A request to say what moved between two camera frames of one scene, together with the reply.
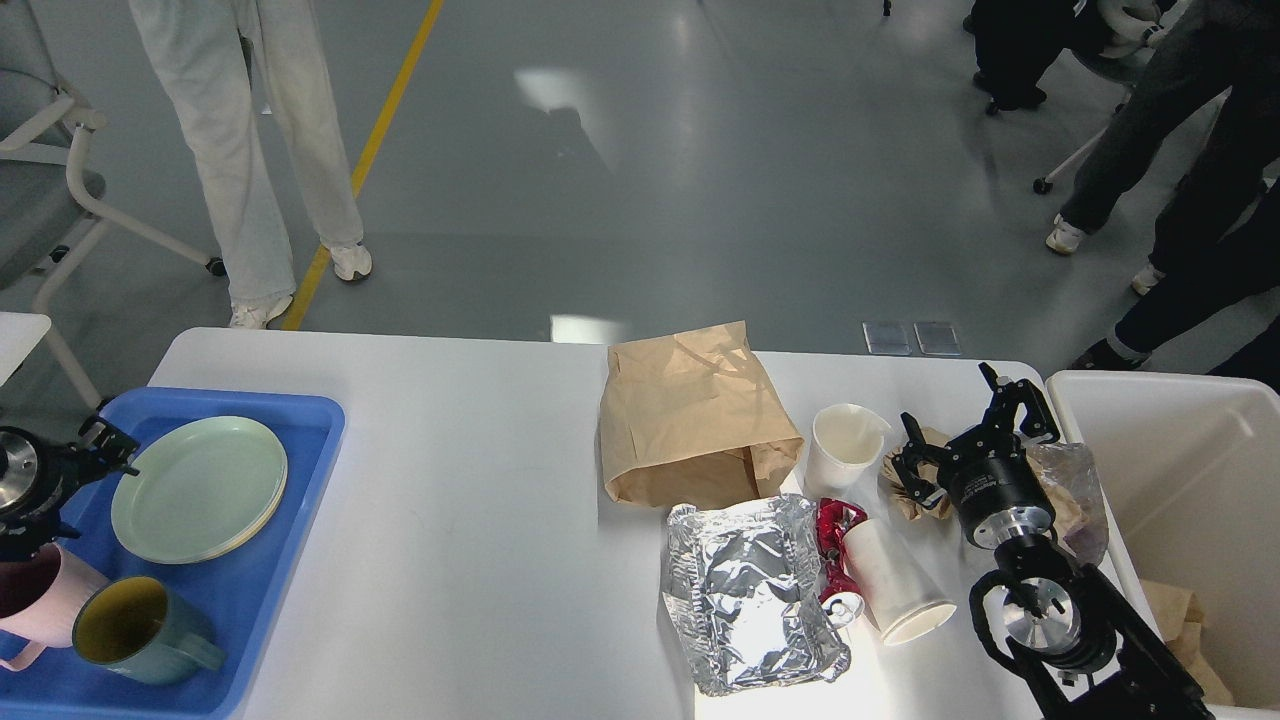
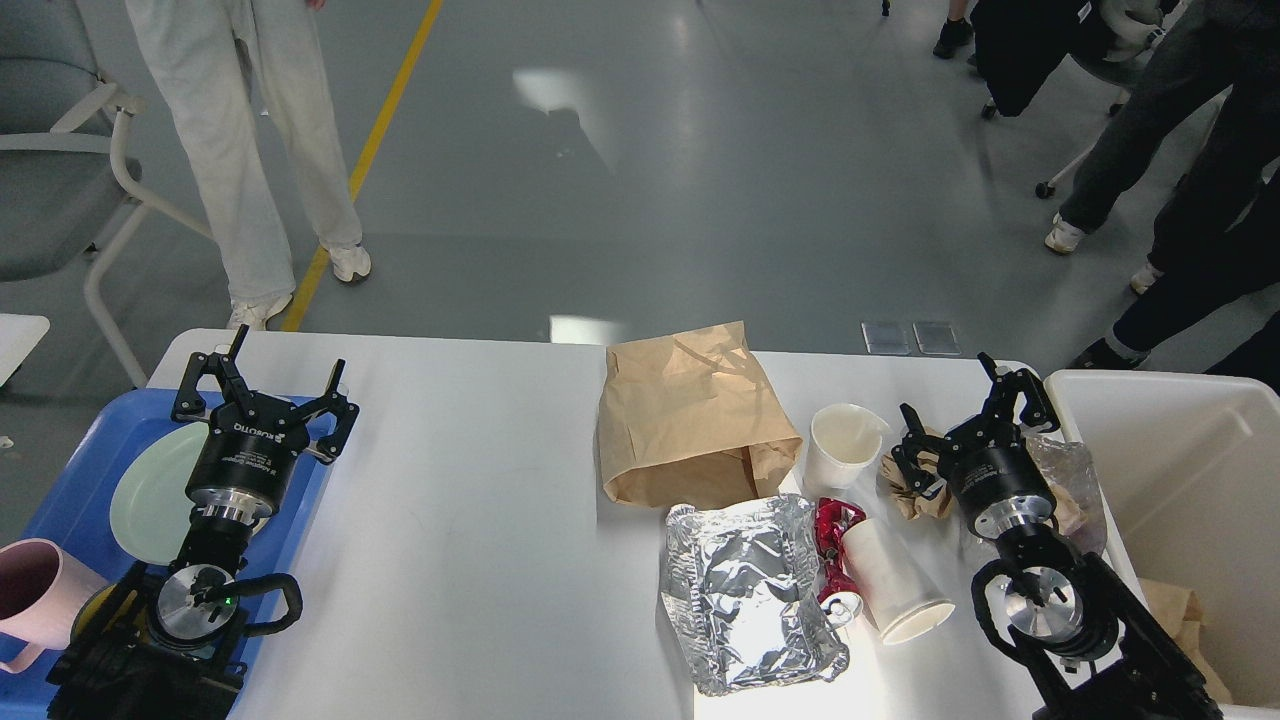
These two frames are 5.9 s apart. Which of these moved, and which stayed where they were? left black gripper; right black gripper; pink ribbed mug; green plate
Moved: left black gripper
Stayed: green plate; pink ribbed mug; right black gripper
